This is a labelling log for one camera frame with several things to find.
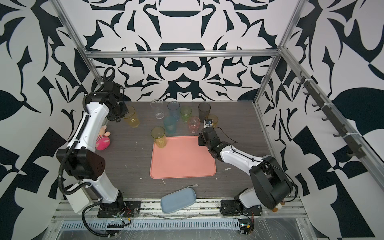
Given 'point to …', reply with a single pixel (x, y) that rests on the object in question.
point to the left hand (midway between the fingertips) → (122, 111)
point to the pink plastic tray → (182, 157)
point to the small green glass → (185, 112)
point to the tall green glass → (158, 134)
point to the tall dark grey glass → (204, 109)
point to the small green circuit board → (245, 226)
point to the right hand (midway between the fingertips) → (203, 133)
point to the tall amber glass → (133, 120)
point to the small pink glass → (193, 122)
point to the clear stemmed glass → (158, 103)
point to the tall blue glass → (173, 107)
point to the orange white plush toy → (278, 207)
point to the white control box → (79, 199)
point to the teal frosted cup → (170, 124)
